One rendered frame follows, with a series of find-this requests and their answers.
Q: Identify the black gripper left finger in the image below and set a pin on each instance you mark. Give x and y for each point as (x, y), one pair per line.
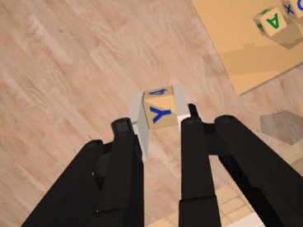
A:
(74, 198)

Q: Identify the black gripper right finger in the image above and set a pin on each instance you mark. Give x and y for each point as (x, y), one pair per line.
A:
(270, 185)

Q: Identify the orange flat mat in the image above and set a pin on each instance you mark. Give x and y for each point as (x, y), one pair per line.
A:
(248, 57)

